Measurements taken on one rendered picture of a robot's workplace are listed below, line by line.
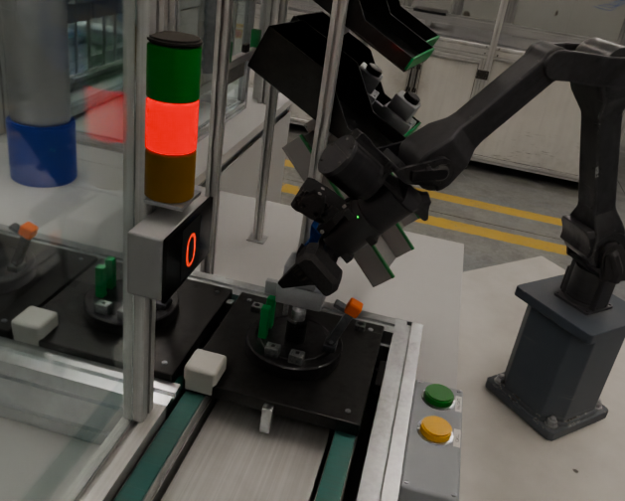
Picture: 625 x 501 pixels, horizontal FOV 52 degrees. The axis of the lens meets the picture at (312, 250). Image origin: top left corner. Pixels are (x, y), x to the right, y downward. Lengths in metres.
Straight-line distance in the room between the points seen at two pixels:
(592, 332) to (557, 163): 4.11
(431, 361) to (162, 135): 0.72
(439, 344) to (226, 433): 0.50
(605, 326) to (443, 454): 0.33
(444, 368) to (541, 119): 3.92
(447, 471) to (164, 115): 0.53
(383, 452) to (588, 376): 0.39
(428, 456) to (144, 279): 0.42
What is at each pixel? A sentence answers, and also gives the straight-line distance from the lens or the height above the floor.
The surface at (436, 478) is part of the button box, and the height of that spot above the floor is 0.96.
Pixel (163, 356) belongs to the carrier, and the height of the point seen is 0.97.
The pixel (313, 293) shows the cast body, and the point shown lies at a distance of 0.87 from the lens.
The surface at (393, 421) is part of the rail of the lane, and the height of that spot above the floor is 0.95.
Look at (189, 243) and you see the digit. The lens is 0.68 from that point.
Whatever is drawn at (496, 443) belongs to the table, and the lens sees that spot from 1.07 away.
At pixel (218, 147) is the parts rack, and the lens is 1.06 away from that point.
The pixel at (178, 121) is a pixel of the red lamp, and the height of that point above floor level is 1.34.
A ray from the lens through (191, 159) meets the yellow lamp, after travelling 0.65.
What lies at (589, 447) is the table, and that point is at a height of 0.86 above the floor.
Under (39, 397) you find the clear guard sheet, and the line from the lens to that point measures 0.61.
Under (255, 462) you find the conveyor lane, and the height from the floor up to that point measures 0.92.
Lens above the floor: 1.53
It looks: 27 degrees down
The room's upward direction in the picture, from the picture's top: 9 degrees clockwise
